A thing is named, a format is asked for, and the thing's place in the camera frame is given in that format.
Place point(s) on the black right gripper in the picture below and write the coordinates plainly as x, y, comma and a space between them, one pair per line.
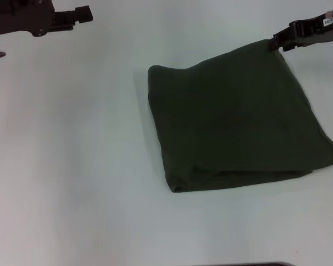
319, 29

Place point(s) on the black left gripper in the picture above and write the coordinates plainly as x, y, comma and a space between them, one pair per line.
19, 16

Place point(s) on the dark green FREE! t-shirt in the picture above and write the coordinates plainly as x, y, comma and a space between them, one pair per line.
233, 119

